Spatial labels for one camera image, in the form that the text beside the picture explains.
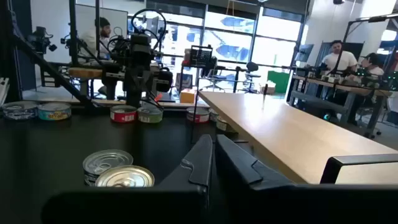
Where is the teal can with yellow print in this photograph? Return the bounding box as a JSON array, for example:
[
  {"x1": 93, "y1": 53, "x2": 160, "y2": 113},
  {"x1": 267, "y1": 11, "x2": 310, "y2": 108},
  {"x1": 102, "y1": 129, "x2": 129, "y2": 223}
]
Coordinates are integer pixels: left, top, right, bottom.
[{"x1": 37, "y1": 101, "x2": 72, "y2": 121}]

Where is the wooden background workbench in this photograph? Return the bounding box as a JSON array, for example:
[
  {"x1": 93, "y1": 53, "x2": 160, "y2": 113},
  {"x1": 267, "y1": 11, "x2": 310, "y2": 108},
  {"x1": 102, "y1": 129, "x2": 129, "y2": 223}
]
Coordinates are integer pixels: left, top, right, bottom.
[{"x1": 67, "y1": 67, "x2": 105, "y2": 80}]

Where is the large glass window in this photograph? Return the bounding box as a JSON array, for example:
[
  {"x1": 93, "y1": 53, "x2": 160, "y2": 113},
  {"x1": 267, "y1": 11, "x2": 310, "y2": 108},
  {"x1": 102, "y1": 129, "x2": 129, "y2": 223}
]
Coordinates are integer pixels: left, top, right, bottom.
[{"x1": 127, "y1": 0, "x2": 307, "y2": 94}]

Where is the red can with fish picture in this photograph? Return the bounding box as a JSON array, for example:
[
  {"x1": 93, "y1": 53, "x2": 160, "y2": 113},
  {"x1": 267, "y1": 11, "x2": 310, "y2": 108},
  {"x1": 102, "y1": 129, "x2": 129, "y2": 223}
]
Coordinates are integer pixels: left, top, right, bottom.
[{"x1": 186, "y1": 106, "x2": 211, "y2": 124}]

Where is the wooden shelf with black frame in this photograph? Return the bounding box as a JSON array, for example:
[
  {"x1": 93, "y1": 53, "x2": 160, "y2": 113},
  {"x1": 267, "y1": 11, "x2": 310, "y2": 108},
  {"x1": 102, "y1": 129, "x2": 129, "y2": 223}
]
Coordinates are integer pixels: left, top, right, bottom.
[{"x1": 198, "y1": 83, "x2": 398, "y2": 185}]

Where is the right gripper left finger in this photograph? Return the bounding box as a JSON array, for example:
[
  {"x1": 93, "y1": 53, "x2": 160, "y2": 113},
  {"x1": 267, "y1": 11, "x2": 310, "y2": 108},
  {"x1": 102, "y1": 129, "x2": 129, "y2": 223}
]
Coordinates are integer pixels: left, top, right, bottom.
[{"x1": 40, "y1": 134, "x2": 215, "y2": 224}]

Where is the green can with barcode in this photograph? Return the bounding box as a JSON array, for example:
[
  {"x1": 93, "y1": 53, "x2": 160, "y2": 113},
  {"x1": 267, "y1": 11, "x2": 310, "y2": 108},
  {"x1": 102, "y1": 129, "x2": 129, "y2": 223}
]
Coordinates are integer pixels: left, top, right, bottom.
[{"x1": 137, "y1": 105, "x2": 164, "y2": 124}]

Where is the yellow box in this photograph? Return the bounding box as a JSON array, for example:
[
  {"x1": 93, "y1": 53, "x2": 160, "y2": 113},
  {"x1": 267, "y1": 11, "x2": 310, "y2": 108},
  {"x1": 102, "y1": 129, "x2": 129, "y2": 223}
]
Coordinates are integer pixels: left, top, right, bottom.
[{"x1": 179, "y1": 88, "x2": 197, "y2": 105}]

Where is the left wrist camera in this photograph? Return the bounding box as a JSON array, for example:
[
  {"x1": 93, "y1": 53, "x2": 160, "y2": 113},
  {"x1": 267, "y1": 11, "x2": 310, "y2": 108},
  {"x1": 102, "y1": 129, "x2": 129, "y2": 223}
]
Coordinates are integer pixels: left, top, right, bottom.
[{"x1": 129, "y1": 32, "x2": 152, "y2": 47}]

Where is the dark blue tuna can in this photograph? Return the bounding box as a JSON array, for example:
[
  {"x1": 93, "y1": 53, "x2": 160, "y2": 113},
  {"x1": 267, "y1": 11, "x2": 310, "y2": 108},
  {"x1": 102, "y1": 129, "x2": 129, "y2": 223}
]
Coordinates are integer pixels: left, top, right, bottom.
[{"x1": 1, "y1": 100, "x2": 39, "y2": 121}]

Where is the dark monitor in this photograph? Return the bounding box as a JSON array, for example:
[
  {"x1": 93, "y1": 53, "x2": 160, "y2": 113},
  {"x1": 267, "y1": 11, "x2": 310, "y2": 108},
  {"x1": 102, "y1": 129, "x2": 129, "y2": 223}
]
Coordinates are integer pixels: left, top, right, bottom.
[{"x1": 294, "y1": 43, "x2": 315, "y2": 63}]

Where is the long wooden workbench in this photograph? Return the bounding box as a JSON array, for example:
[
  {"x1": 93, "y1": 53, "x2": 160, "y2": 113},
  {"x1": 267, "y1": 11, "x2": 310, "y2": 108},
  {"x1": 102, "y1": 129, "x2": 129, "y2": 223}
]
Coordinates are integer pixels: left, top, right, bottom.
[{"x1": 287, "y1": 74, "x2": 394, "y2": 138}]

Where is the green bin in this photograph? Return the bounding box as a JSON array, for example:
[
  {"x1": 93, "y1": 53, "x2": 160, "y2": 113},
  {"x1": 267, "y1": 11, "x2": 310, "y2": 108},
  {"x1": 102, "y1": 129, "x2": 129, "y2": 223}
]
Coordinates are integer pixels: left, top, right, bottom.
[{"x1": 267, "y1": 70, "x2": 291, "y2": 94}]

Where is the grey-labelled tin can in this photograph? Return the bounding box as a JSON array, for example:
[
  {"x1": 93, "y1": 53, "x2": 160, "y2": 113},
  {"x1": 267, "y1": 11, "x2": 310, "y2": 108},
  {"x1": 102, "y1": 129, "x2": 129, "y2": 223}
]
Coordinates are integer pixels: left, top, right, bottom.
[{"x1": 208, "y1": 108, "x2": 220, "y2": 123}]

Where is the teal can with white label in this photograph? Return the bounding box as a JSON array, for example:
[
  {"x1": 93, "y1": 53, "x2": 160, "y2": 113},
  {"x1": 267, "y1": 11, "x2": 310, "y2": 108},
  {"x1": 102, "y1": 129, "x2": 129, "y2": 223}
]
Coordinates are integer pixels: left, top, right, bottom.
[{"x1": 82, "y1": 149, "x2": 134, "y2": 187}]

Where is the pink-labelled tin can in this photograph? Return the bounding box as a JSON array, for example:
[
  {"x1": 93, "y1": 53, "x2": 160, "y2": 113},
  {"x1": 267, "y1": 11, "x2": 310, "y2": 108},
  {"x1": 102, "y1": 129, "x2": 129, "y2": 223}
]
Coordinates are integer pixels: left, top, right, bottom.
[{"x1": 95, "y1": 165, "x2": 155, "y2": 189}]

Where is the black wire crate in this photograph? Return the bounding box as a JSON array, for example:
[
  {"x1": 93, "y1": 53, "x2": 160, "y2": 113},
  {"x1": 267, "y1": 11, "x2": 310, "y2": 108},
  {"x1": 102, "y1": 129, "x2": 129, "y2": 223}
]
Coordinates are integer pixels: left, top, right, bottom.
[{"x1": 189, "y1": 45, "x2": 215, "y2": 68}]

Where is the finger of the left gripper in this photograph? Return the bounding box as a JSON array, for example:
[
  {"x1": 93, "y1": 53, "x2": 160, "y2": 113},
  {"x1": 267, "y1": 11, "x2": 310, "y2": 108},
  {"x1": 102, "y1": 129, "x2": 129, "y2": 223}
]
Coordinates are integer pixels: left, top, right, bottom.
[
  {"x1": 125, "y1": 68, "x2": 141, "y2": 108},
  {"x1": 139, "y1": 68, "x2": 155, "y2": 94}
]

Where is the cardboard box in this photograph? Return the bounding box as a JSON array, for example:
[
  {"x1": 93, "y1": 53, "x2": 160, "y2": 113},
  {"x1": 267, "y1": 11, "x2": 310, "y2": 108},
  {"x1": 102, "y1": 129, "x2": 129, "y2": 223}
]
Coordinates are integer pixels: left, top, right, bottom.
[{"x1": 260, "y1": 81, "x2": 277, "y2": 95}]

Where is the red can with barcode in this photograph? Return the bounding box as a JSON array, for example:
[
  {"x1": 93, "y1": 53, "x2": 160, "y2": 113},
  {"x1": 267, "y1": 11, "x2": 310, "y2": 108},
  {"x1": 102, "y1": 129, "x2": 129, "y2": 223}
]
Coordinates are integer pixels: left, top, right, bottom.
[{"x1": 109, "y1": 105, "x2": 138, "y2": 124}]

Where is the black office chair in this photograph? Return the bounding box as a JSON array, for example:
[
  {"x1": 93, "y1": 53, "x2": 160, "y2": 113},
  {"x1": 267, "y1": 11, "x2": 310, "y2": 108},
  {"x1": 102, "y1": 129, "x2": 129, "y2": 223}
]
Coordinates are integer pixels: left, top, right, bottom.
[{"x1": 241, "y1": 61, "x2": 262, "y2": 94}]

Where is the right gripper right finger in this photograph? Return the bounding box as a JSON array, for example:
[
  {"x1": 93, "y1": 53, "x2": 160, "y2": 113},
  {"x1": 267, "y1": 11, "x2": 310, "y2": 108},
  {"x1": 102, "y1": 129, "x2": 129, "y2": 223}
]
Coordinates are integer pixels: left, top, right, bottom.
[{"x1": 215, "y1": 134, "x2": 398, "y2": 224}]

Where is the person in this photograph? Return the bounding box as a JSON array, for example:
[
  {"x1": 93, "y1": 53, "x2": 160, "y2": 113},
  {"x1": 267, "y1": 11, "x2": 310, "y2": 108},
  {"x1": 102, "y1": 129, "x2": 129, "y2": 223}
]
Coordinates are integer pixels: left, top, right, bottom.
[
  {"x1": 79, "y1": 17, "x2": 113, "y2": 60},
  {"x1": 320, "y1": 39, "x2": 359, "y2": 74},
  {"x1": 359, "y1": 52, "x2": 386, "y2": 77}
]

